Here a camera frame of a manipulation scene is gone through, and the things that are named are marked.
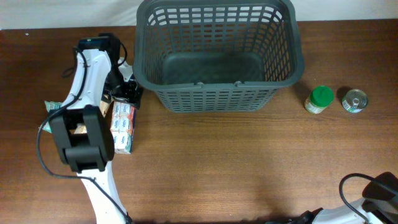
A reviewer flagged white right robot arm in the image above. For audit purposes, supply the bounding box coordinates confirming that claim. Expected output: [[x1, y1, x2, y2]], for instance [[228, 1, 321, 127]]
[[291, 172, 397, 224]]

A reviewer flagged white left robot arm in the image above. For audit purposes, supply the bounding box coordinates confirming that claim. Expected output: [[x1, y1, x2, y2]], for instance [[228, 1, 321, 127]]
[[45, 33, 143, 223]]

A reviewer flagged teal tissue packet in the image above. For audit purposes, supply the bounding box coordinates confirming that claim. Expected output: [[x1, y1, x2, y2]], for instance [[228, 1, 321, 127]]
[[43, 101, 62, 133]]

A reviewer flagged green lid spice jar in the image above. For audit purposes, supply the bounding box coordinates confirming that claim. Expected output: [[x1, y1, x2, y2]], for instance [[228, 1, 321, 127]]
[[304, 86, 334, 114]]

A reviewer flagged multicolour tissue pack row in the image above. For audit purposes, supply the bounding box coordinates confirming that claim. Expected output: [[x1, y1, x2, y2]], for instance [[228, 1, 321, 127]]
[[110, 101, 136, 154]]

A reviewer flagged pull-tab tin can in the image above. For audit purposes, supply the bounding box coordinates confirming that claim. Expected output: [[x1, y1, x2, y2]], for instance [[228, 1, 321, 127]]
[[342, 89, 369, 113]]

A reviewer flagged grey plastic lattice basket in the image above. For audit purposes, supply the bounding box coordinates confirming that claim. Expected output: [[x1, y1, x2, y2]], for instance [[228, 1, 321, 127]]
[[133, 0, 305, 113]]

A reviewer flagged tan paper snack packet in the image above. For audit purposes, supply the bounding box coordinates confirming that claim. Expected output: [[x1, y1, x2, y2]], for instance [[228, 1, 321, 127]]
[[67, 95, 113, 134]]

